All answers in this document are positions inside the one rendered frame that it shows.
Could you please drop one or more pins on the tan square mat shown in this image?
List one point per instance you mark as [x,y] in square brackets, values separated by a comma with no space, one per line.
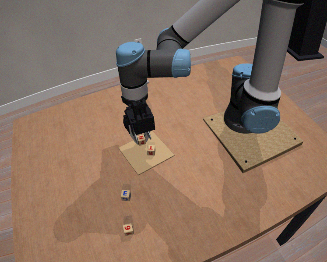
[137,155]

